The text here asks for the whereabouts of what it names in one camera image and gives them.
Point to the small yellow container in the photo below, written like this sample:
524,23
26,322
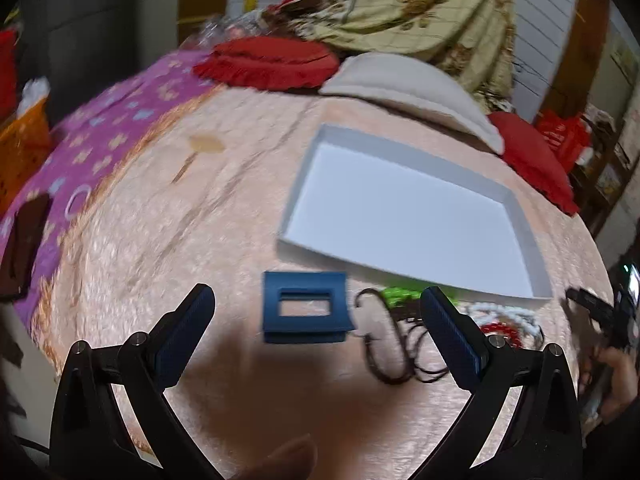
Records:
248,4

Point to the wooden shelf unit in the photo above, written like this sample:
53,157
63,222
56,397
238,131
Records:
607,170

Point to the dark brown cloth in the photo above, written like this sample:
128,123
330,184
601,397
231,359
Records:
25,245

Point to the white shallow box tray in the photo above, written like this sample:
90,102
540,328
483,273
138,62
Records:
400,215

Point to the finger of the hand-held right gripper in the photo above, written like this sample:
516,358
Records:
590,305

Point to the beige pillow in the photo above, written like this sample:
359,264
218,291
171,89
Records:
415,85

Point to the blue hair claw clip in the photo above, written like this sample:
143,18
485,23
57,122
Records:
305,325

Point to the white plastic bag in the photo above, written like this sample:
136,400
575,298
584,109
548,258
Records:
35,90

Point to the pink textured bedspread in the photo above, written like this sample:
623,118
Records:
210,220

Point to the yellow floral quilt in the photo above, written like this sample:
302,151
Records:
415,5

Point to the red fringed pillow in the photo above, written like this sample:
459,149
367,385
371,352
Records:
270,62

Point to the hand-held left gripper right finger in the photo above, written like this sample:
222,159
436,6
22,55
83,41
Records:
452,340

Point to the clear plastic bag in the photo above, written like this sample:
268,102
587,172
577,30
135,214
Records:
220,30

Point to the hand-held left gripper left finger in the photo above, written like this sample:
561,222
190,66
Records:
185,332

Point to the red shopping bag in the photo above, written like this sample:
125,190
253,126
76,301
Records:
562,137

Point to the orange plastic basket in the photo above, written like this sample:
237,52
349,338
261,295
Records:
22,150

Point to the red ruffled pillow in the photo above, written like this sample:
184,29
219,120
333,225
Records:
535,155

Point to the purple floral sheet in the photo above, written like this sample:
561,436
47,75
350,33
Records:
115,125

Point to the grey refrigerator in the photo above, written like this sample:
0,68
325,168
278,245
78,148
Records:
110,25

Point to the person's right hand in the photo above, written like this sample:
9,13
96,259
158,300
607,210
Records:
617,385

